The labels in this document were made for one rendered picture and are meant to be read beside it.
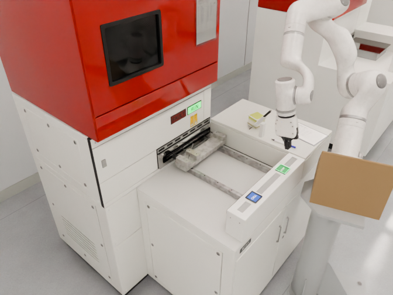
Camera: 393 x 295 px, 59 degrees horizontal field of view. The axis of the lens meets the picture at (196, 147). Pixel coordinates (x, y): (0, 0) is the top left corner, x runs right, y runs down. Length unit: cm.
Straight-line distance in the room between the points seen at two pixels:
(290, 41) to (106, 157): 95
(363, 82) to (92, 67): 117
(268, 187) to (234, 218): 25
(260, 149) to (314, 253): 65
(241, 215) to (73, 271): 145
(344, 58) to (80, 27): 115
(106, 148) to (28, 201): 174
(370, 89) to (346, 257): 139
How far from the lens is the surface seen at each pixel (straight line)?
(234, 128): 203
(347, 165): 167
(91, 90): 138
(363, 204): 180
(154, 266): 224
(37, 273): 270
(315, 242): 205
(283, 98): 154
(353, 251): 282
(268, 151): 195
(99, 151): 157
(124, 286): 228
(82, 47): 132
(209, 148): 199
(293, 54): 158
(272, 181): 169
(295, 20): 163
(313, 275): 225
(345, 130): 173
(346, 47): 177
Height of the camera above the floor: 203
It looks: 35 degrees down
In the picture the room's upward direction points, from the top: straight up
